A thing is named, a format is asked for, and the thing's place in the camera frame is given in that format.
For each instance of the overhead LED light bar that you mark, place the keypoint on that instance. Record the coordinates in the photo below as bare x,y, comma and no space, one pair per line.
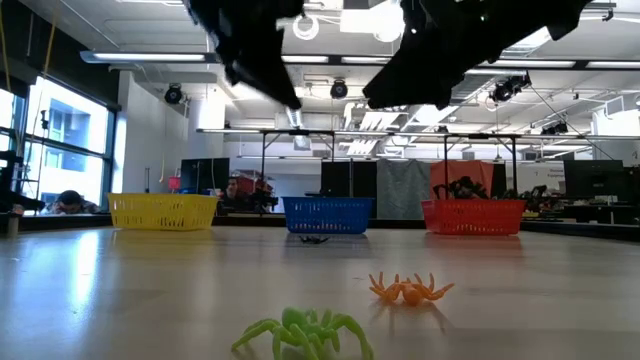
150,57

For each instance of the blue plastic mesh basket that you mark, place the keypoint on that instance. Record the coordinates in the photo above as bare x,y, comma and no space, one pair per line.
327,215

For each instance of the black computer monitor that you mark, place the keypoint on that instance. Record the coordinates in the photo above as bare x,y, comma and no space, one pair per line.
205,175
592,177

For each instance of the yellow plastic mesh basket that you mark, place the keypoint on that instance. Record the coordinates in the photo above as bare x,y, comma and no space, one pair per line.
162,212

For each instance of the black spotlight cluster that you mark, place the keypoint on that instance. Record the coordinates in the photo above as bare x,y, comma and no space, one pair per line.
510,89
554,128

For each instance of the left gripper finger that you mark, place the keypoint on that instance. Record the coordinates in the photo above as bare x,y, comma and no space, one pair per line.
265,80

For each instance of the grey hanging cloth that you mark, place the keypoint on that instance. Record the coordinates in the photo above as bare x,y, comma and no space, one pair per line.
402,187

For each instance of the black background rig frame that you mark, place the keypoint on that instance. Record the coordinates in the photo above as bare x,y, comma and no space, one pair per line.
263,170
514,165

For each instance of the large office window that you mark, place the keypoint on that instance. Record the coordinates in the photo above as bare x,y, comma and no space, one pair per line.
70,150

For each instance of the black background robot arm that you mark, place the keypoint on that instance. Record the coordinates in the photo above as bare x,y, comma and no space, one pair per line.
530,195
462,189

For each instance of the black partition panel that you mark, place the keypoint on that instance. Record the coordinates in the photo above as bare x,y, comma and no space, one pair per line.
350,177

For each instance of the small pink box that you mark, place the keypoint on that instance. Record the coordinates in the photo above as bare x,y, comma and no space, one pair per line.
174,183

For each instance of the orange plastic spider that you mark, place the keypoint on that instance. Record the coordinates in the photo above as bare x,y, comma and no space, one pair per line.
411,294

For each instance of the red plastic mesh basket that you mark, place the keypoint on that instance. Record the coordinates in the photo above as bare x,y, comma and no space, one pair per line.
472,217

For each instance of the green plastic spider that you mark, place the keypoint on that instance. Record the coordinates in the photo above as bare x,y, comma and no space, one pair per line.
300,332

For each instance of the person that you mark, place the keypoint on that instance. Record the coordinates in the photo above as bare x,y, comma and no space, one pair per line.
70,202
232,192

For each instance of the orange hanging cloth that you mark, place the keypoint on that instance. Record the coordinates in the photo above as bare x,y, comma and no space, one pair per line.
475,169

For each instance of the black equipment stand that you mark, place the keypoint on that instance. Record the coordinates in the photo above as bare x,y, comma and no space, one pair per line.
10,175

